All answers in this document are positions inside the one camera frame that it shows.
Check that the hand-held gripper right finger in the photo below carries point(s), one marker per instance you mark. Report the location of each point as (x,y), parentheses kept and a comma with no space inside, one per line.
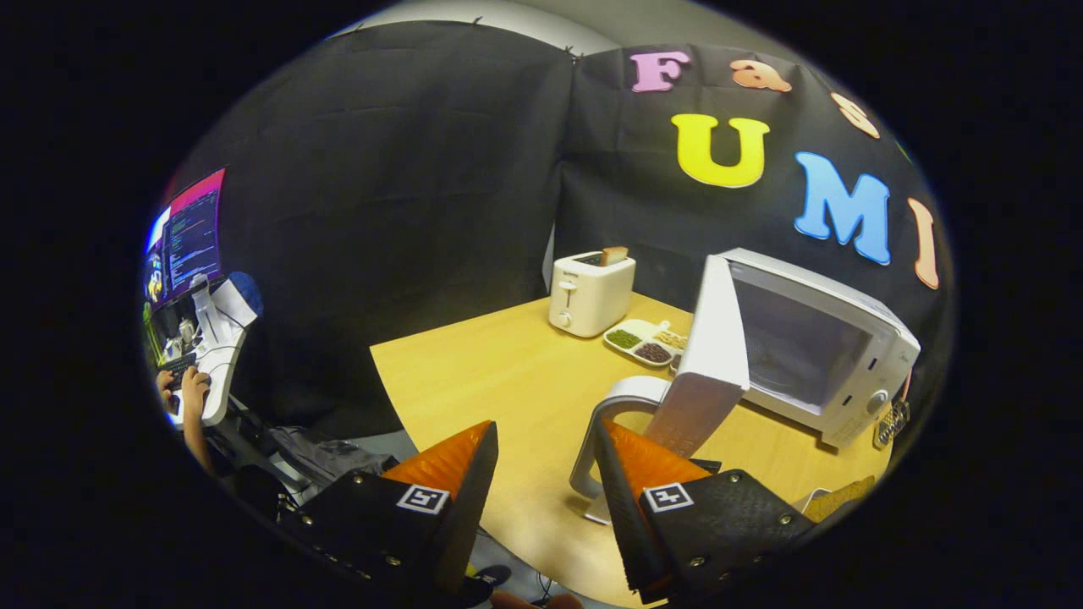
(622,524)

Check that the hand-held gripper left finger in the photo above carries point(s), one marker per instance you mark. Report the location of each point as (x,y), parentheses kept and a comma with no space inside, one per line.
(470,516)

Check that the white microwave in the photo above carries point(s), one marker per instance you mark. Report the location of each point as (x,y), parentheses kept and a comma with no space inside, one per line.
(719,364)

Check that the sandwich with green lettuce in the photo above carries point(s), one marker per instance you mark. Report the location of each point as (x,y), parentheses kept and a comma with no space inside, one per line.
(842,497)

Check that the black shoe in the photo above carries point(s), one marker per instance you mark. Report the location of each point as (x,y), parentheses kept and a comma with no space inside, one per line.
(491,578)

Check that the divided snack tray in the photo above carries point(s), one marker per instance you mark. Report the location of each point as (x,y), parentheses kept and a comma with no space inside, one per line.
(643,342)

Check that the cream white toaster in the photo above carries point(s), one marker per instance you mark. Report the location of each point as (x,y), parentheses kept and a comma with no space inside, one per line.
(592,296)

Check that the toast bread slice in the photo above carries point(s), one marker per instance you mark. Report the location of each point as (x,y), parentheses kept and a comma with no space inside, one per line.
(615,255)

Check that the blue round object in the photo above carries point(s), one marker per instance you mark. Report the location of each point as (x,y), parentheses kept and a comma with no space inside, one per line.
(248,292)

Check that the black backdrop cloth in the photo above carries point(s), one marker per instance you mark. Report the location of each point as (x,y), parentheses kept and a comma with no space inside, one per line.
(381,211)

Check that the black keyboard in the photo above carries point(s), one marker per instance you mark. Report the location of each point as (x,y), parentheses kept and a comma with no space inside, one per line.
(179,370)

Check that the computer monitor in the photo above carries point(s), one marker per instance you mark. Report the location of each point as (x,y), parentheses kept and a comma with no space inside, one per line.
(195,228)

